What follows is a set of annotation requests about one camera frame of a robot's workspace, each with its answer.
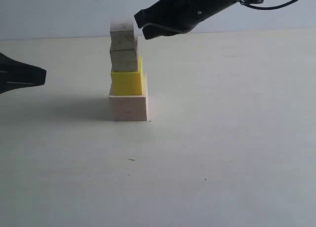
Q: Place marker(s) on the small pale wooden cube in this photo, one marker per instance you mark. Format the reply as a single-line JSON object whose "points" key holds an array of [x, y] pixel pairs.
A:
{"points": [[122, 35]]}

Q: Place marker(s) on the medium plywood cube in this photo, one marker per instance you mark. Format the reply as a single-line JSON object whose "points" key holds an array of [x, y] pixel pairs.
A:
{"points": [[125, 60]]}

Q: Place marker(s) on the large pale wooden cube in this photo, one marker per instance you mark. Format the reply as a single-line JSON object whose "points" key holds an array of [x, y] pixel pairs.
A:
{"points": [[130, 108]]}

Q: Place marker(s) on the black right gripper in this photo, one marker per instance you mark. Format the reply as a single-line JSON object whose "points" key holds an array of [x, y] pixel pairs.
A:
{"points": [[164, 19]]}

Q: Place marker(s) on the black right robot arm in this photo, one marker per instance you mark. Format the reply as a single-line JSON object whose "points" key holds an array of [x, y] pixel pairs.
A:
{"points": [[173, 17]]}

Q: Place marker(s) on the yellow cube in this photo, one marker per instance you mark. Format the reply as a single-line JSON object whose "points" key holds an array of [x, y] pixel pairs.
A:
{"points": [[129, 83]]}

